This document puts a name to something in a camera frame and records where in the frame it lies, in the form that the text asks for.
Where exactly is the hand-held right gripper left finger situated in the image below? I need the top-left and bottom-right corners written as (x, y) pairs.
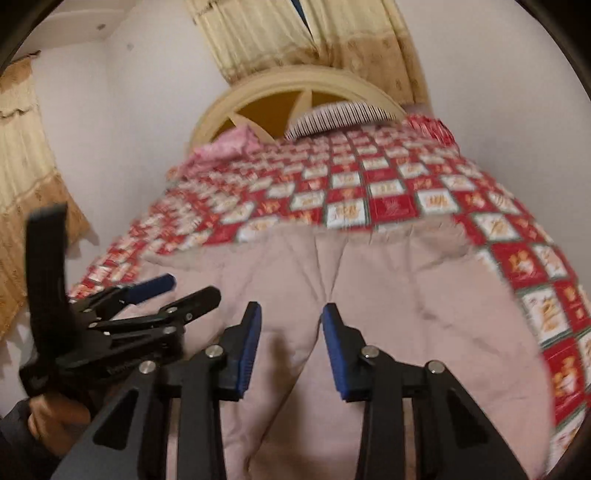
top-left (51, 302), bottom-right (262, 480)

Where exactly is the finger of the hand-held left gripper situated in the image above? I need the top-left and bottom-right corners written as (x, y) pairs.
top-left (69, 274), bottom-right (177, 319)
top-left (90, 285), bottom-right (222, 335)

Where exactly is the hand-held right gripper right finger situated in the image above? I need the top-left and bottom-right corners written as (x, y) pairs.
top-left (322, 303), bottom-right (527, 480)

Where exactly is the beige quilted puffer jacket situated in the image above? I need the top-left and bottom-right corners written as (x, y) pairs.
top-left (139, 222), bottom-right (555, 480)

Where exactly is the person's left forearm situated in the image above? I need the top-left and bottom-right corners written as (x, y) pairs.
top-left (0, 399), bottom-right (70, 480)

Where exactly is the person's left hand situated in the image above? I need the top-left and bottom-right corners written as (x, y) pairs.
top-left (28, 394), bottom-right (92, 446)

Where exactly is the yellow floral side curtain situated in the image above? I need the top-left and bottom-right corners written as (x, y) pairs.
top-left (0, 55), bottom-right (93, 328)

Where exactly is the pink folded quilt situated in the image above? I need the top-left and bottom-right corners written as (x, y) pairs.
top-left (166, 127), bottom-right (262, 181)

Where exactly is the red checkered printed bedsheet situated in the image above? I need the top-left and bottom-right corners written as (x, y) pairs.
top-left (69, 113), bottom-right (591, 476)

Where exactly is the cream and brown headboard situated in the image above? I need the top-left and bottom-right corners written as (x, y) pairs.
top-left (189, 65), bottom-right (407, 148)

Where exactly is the striped pillow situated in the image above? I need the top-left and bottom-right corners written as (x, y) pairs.
top-left (284, 102), bottom-right (398, 141)

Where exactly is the red crumpled cloth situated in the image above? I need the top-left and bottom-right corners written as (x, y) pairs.
top-left (406, 113), bottom-right (458, 148)

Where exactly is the cream floral window curtain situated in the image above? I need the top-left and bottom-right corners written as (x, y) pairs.
top-left (185, 0), bottom-right (324, 84)
top-left (300, 0), bottom-right (430, 104)

